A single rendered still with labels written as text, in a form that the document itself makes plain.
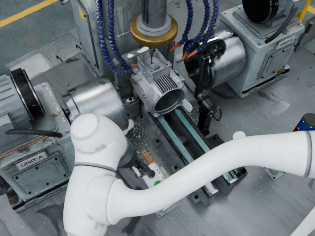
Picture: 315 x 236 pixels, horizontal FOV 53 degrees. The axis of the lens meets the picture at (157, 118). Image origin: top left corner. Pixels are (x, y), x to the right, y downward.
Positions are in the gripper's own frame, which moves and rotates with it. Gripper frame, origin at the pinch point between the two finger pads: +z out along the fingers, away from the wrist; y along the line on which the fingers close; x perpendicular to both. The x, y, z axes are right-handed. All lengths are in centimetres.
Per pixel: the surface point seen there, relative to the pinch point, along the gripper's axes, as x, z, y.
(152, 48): -27.8, -4.8, 35.5
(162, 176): -3.0, 7.8, -3.1
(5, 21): 55, 100, 261
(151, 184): 1.9, 7.9, -3.0
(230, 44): -59, 21, 33
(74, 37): 4, 76, 156
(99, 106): 1.5, -1.5, 31.3
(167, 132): -13.3, 28.8, 19.7
